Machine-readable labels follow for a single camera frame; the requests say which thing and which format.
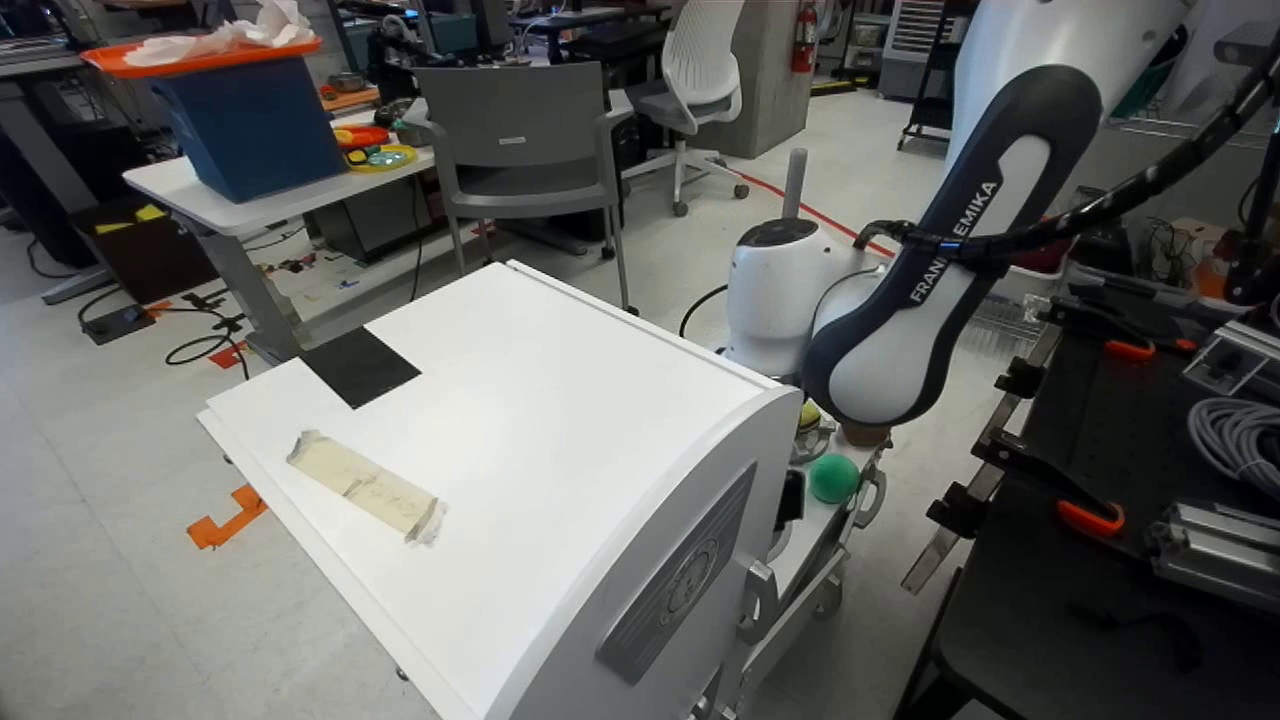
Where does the black square patch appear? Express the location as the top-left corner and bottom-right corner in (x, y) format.
(305, 329), (421, 408)

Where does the orange black right clamp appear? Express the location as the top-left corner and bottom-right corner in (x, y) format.
(995, 323), (1198, 402)

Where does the grey office chair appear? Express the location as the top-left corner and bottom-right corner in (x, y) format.
(418, 59), (634, 314)

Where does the red fire extinguisher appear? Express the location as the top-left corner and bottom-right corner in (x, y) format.
(789, 0), (822, 75)

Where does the orange black clamp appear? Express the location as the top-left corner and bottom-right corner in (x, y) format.
(995, 323), (1198, 402)
(929, 431), (1127, 540)

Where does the green toy ball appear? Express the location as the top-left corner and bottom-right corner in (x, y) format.
(808, 454), (864, 506)

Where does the coiled white cable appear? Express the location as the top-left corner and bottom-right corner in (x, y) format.
(1185, 392), (1280, 506)

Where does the white side table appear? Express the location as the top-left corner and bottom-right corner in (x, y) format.
(126, 151), (434, 364)

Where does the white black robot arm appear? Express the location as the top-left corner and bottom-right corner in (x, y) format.
(726, 59), (1105, 430)

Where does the white office chair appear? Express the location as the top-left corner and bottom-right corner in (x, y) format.
(628, 0), (745, 217)

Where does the black perforated workbench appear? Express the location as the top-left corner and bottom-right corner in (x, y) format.
(892, 329), (1280, 720)

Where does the blue bin orange lid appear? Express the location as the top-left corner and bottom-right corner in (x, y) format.
(83, 39), (343, 199)

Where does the orange black left clamp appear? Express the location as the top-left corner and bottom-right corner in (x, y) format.
(929, 431), (1127, 540)

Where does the large white cabinet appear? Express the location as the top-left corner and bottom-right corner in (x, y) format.
(201, 263), (801, 720)

